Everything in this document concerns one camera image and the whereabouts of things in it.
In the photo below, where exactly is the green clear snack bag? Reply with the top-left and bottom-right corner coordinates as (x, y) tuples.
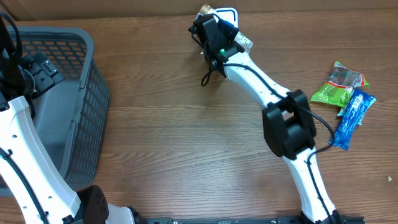
(310, 61), (369, 108)

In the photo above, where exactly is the grey plastic mesh basket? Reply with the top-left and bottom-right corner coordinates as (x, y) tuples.
(1, 26), (109, 190)

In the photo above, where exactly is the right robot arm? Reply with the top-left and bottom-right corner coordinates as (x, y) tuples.
(189, 12), (342, 223)

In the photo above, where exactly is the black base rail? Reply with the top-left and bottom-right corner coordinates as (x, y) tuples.
(138, 216), (364, 224)

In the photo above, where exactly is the blue snack packet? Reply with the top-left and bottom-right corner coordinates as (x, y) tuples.
(329, 89), (376, 150)

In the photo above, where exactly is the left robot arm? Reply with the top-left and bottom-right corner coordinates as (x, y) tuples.
(1, 14), (141, 223)

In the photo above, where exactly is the white barcode scanner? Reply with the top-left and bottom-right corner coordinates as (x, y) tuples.
(215, 7), (239, 28)

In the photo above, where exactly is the white tube with gold cap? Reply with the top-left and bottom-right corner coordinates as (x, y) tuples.
(196, 4), (253, 53)

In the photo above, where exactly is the teal white snack packet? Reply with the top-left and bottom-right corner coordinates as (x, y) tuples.
(337, 108), (363, 126)

